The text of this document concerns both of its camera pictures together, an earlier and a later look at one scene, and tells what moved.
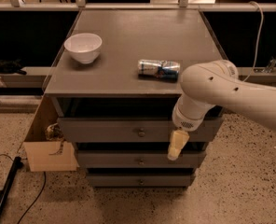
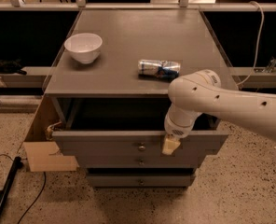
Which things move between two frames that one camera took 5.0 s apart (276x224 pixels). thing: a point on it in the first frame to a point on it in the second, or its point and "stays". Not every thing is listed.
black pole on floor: [17, 164] stays
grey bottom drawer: [140, 179] stays
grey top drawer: [132, 130] to [135, 143]
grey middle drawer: [140, 160] stays
